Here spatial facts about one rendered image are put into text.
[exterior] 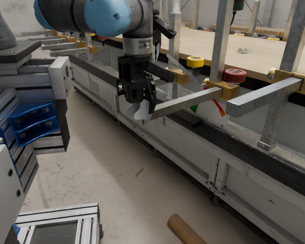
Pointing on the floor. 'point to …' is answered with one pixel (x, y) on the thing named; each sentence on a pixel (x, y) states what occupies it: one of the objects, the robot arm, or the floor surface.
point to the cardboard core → (184, 230)
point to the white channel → (176, 5)
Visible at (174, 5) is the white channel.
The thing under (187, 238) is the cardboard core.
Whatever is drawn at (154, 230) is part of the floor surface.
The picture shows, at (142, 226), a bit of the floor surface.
